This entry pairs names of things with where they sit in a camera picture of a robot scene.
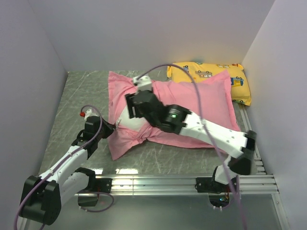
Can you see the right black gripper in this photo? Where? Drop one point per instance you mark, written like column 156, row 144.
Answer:
column 131, row 105

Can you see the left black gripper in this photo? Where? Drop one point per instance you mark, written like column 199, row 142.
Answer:
column 110, row 128

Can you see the white pillow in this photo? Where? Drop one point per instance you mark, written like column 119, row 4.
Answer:
column 134, row 124

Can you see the pink pillowcase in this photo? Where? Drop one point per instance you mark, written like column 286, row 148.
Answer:
column 211, row 98

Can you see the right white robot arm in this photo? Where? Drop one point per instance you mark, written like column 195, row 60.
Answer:
column 181, row 121

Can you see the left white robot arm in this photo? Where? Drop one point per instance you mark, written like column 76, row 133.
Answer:
column 43, row 196

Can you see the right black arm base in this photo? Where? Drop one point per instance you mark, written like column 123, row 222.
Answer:
column 218, row 194

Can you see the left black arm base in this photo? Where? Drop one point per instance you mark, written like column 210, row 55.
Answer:
column 90, row 196

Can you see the yellow cartoon print pillow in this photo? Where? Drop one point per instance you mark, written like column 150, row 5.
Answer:
column 240, row 91

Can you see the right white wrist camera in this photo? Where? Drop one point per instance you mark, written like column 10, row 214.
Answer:
column 142, row 83

